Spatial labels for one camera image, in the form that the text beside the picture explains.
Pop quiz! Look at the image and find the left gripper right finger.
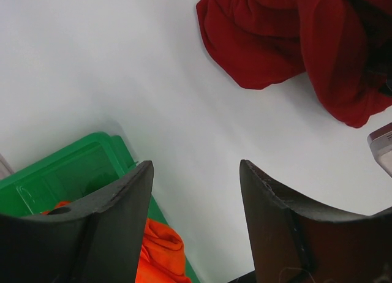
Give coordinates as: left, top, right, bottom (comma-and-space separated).
239, 160, 391, 282

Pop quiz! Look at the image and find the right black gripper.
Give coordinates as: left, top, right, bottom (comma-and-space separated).
346, 0, 391, 96

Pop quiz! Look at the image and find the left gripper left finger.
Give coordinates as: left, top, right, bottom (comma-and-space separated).
1, 160, 153, 282

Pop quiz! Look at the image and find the dark red t-shirt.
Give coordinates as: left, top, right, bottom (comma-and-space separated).
196, 0, 391, 128

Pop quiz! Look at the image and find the green plastic tray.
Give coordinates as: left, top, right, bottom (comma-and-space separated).
0, 131, 200, 283

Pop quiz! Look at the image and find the orange t-shirt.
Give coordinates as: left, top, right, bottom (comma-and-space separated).
41, 200, 192, 283

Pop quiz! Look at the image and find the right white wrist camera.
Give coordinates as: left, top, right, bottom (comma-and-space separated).
367, 123, 392, 176

